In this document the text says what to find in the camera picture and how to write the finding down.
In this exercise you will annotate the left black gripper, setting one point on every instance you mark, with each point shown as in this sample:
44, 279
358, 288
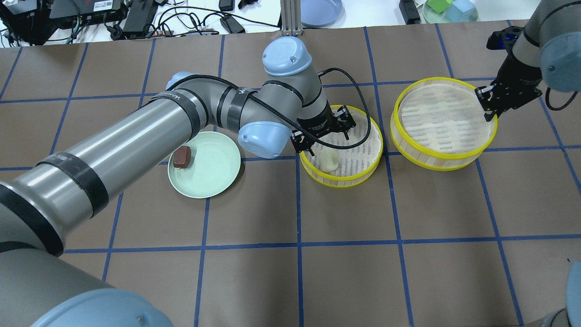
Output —
318, 126

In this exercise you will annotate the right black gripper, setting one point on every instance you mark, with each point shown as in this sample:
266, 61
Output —
516, 76

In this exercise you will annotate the white bun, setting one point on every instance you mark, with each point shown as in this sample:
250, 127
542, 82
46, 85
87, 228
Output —
329, 160

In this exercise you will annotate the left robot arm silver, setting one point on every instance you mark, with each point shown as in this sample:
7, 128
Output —
40, 208

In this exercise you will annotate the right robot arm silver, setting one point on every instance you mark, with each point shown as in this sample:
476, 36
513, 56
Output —
543, 59

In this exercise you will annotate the blue foam cube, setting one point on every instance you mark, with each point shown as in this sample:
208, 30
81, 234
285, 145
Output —
460, 11

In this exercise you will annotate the blue plate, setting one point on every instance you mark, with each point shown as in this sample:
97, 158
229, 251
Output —
320, 13

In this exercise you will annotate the green foam cube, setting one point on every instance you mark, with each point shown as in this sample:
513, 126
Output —
439, 6

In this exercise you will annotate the mint green plate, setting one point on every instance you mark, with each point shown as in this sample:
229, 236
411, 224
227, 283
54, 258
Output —
214, 164

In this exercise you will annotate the black power adapter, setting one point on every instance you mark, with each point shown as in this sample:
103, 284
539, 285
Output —
231, 25

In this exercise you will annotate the aluminium frame post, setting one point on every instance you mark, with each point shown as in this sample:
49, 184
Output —
291, 24

